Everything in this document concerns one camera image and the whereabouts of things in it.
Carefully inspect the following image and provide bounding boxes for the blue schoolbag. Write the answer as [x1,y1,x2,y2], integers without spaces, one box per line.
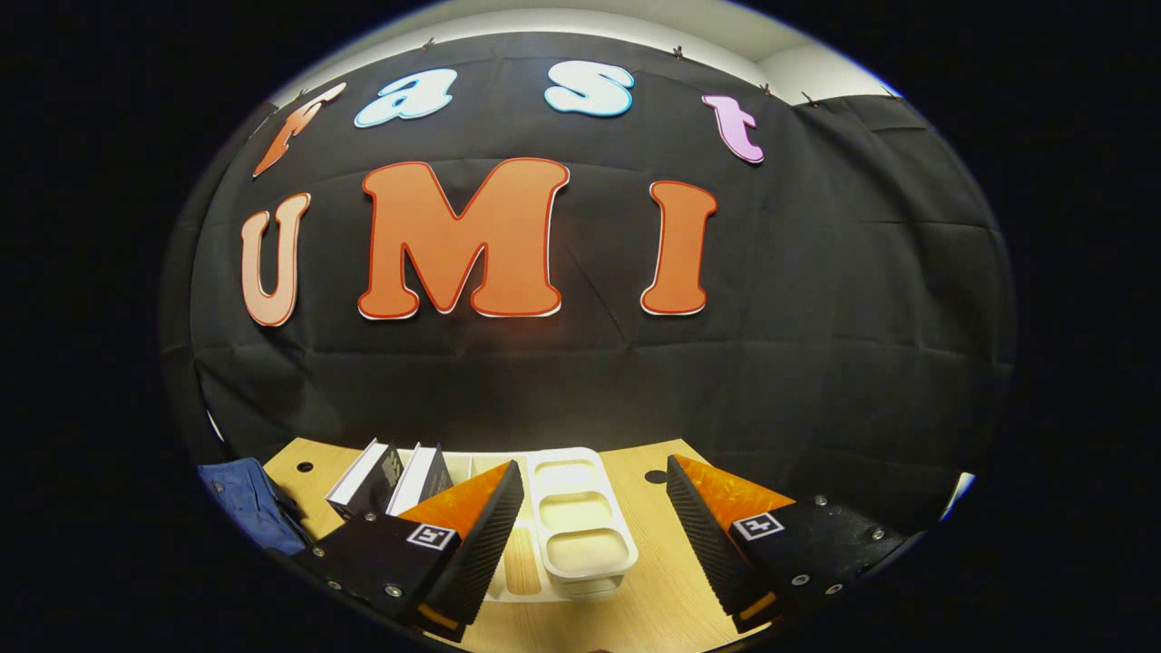
[198,456,311,556]

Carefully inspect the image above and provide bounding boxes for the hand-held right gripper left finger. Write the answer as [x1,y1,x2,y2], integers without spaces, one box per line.
[313,460,525,643]

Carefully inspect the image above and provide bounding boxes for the white plastic bookshelf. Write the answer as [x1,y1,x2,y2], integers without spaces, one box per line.
[399,444,639,605]

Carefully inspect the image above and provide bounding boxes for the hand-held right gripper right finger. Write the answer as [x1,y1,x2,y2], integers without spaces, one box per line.
[667,453,908,634]

